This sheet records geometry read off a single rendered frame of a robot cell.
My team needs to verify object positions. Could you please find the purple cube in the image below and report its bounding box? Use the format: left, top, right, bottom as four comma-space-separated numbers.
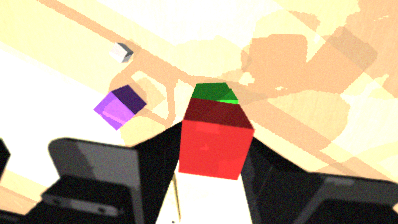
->
93, 84, 147, 131

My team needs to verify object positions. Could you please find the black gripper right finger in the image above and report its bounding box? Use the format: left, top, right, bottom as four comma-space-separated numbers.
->
241, 136, 398, 224

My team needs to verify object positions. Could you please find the green block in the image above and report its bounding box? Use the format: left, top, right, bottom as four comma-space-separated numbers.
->
194, 82, 229, 89
190, 88, 239, 104

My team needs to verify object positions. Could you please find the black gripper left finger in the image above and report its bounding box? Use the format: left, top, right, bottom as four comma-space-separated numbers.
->
47, 121, 182, 224

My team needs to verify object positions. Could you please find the red block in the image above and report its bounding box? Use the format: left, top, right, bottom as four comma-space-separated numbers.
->
178, 98, 255, 180

